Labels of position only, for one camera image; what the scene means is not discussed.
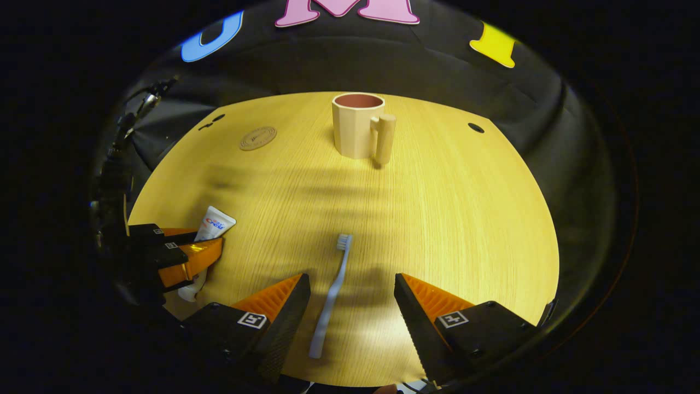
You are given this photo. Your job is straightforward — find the beige cup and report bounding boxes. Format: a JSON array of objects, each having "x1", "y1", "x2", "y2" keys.
[{"x1": 332, "y1": 93, "x2": 396, "y2": 167}]

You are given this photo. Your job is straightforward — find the white toothpaste tube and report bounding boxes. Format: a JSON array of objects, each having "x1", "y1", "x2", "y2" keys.
[{"x1": 178, "y1": 206, "x2": 237, "y2": 303}]

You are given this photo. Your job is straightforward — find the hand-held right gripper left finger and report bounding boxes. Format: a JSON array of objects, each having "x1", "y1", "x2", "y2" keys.
[{"x1": 180, "y1": 274, "x2": 311, "y2": 384}]

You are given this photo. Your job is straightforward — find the light blue toothbrush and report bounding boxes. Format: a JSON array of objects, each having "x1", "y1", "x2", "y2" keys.
[{"x1": 309, "y1": 234, "x2": 353, "y2": 359}]

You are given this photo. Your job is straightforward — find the black backdrop cloth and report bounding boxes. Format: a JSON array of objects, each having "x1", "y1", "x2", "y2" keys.
[{"x1": 90, "y1": 0, "x2": 619, "y2": 340}]

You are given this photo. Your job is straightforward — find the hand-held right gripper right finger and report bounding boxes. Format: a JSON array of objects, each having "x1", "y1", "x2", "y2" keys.
[{"x1": 394, "y1": 274, "x2": 539, "y2": 386}]

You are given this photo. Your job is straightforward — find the round wooden coaster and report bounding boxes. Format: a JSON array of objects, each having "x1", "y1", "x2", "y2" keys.
[{"x1": 239, "y1": 126, "x2": 277, "y2": 151}]

